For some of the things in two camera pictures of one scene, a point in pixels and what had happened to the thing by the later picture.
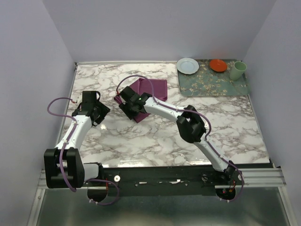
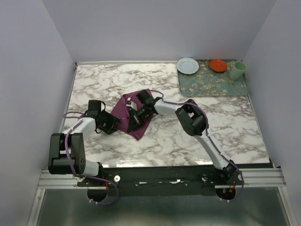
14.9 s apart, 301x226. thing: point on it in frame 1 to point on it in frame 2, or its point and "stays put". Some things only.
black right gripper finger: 128,110 to 134,125
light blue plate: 187,66 stays put
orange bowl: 217,65 stays put
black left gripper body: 102,110 to 107,121
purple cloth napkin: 157,88 to 121,111
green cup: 237,71 stays put
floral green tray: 207,82 stays put
